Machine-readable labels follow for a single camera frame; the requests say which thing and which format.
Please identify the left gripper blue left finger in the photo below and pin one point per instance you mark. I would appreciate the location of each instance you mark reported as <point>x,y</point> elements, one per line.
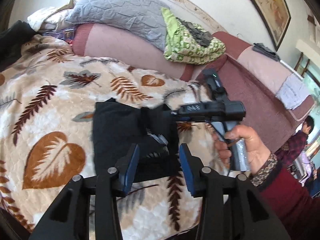
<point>126,167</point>

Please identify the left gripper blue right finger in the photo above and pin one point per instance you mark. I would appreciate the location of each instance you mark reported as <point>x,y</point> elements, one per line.
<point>192,167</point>

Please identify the black pants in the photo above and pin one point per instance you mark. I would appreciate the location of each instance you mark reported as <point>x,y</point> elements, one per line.
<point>116,127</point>

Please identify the right forearm red sleeve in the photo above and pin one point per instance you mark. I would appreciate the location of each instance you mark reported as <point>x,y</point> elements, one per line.
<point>291,202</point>

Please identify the right hand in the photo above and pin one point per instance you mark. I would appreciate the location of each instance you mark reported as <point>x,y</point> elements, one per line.
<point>257,152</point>

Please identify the pink maroon bed sheet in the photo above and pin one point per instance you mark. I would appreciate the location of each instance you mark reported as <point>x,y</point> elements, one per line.
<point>247,75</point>

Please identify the light quilted cloth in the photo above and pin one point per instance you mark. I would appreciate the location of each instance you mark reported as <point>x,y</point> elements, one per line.
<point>292,92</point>

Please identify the grey cloth on bed edge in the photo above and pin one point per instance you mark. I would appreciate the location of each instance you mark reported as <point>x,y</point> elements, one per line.
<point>260,48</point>

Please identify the person in plaid shirt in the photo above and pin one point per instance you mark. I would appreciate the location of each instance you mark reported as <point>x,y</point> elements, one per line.
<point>293,147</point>

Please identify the dark grey folded cloth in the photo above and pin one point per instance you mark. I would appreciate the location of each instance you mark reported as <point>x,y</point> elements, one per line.
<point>203,38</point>

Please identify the green patterned cloth bundle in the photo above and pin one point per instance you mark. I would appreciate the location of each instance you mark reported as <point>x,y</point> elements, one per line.
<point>181,47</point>

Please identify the cream leaf-pattern blanket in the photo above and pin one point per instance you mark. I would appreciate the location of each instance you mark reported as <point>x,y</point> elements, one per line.
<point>48,100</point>

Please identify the grey quilted pillow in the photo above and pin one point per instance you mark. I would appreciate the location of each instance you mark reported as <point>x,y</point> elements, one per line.
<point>140,17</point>

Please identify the white cloth at headboard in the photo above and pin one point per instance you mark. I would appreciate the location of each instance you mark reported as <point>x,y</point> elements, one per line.
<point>51,18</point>

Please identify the black garment pile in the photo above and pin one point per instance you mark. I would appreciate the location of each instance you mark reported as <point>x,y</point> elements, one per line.
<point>11,41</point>

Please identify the framed wall picture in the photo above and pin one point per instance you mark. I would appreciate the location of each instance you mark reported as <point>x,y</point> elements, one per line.
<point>276,17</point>

